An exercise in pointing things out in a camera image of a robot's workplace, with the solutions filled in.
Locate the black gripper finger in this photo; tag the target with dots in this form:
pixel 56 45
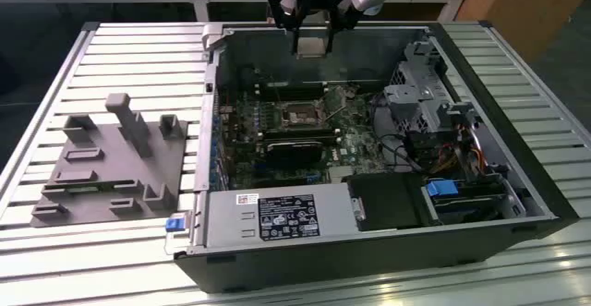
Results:
pixel 339 17
pixel 283 18

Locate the silver CPU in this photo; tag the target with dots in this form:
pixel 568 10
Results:
pixel 311 48

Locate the metal locking lever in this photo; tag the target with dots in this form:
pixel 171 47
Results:
pixel 336 110

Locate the CPU socket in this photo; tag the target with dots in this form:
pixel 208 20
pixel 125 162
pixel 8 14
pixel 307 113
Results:
pixel 300 115

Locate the black RAM slot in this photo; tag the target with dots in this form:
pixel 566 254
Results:
pixel 300 138
pixel 300 133

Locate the metal drive cage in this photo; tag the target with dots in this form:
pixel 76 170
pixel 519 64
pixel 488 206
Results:
pixel 415 95

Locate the green motherboard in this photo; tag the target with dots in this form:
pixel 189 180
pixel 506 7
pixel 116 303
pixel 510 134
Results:
pixel 360 146

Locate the graphics card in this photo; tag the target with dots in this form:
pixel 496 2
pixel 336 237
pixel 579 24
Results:
pixel 295 155

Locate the wooden cabinet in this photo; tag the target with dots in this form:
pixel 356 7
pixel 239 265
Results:
pixel 531 8

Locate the silver chipset heatsink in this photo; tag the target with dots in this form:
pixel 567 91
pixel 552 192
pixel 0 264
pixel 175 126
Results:
pixel 337 174

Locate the black bay shroud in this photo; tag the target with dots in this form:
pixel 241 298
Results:
pixel 387 198

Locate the blue disk carrier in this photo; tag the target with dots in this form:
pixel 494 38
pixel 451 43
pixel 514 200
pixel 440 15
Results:
pixel 440 188

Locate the grey parts rack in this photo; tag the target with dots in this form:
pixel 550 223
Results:
pixel 115 181

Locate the grey power supply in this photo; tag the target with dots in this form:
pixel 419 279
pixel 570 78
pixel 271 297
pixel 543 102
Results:
pixel 221 223

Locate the disk bay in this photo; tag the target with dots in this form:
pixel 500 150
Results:
pixel 461 209

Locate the blue case latch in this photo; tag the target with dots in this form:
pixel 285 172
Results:
pixel 175 224

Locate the green RAM stick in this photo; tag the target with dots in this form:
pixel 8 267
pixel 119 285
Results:
pixel 83 190

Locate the black PC case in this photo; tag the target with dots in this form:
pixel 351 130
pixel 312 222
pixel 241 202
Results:
pixel 323 264

